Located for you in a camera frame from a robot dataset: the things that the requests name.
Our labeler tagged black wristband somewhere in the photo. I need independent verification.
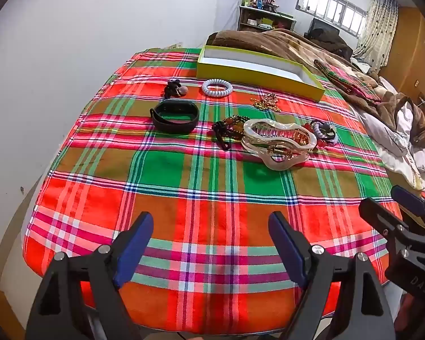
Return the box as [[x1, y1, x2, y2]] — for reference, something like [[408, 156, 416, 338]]
[[149, 100, 200, 135]]

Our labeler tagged gold chain necklace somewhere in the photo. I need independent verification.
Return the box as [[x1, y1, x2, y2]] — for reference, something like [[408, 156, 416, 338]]
[[251, 93, 280, 112]]

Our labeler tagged red beaded bracelet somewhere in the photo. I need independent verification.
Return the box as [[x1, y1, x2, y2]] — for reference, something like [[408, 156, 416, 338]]
[[301, 120, 326, 149]]

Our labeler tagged wooden shelf unit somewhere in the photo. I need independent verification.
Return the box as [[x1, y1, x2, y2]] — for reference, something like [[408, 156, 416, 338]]
[[238, 5, 297, 32]]

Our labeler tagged thin black hair tie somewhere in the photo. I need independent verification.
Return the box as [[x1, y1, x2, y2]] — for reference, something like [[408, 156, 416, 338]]
[[315, 122, 337, 140]]

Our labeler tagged white quilt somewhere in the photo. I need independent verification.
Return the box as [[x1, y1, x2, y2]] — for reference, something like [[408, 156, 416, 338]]
[[354, 78, 425, 192]]

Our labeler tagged folded plaid cloth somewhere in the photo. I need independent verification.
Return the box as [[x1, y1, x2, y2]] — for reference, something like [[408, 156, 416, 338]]
[[313, 58, 381, 103]]

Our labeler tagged yellow-green cardboard box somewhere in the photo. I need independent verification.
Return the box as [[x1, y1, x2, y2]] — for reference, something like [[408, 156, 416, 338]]
[[196, 45, 326, 103]]

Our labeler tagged black fuzzy hair tie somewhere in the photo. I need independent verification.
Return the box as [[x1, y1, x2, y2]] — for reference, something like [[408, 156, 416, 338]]
[[163, 80, 189, 99]]

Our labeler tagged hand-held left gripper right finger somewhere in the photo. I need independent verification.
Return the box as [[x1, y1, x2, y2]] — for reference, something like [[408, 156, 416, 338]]
[[268, 211, 397, 340]]

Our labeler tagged old television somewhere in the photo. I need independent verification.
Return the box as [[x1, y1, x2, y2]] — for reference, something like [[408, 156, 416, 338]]
[[309, 18, 341, 38]]

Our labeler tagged red green plaid bedcover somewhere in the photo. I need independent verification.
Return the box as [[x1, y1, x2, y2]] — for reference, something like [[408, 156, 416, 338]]
[[23, 47, 402, 335]]

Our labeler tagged clear plastic hair claw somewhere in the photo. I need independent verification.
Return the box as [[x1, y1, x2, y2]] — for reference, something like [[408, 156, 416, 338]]
[[241, 118, 317, 171]]

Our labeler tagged brown plush blanket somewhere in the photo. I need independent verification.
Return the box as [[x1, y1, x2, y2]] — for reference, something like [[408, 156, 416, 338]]
[[206, 29, 379, 82]]

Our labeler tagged wooden wardrobe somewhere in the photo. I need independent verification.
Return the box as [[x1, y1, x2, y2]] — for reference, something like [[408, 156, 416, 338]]
[[379, 6, 425, 110]]

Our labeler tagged patterned curtain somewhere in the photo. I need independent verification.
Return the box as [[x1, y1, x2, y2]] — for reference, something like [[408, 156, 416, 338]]
[[356, 0, 400, 73]]

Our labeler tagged dark clothing pile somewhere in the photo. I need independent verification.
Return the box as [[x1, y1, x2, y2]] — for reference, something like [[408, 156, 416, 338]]
[[305, 28, 353, 57]]

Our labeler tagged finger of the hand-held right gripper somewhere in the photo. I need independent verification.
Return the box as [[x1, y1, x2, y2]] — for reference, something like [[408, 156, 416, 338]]
[[390, 185, 425, 238], [359, 197, 417, 245]]

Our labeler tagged barred window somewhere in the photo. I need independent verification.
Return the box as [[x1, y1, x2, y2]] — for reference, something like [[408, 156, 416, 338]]
[[296, 0, 368, 38]]

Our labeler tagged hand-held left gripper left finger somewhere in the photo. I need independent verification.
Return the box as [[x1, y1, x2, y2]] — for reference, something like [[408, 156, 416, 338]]
[[25, 212, 154, 340]]

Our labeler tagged purple spiral hair tie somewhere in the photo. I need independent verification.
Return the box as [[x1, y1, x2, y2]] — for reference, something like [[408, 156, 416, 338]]
[[310, 120, 337, 146]]

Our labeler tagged brown fleece garment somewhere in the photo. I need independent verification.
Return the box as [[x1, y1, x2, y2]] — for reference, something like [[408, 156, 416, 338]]
[[393, 95, 425, 149]]

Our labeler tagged white spiral hair tie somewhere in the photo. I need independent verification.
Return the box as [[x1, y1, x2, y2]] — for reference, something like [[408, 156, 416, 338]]
[[201, 78, 233, 97]]

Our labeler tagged brown beaded bracelet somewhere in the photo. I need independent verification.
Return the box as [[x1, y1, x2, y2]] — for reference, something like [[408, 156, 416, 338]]
[[212, 115, 252, 150]]

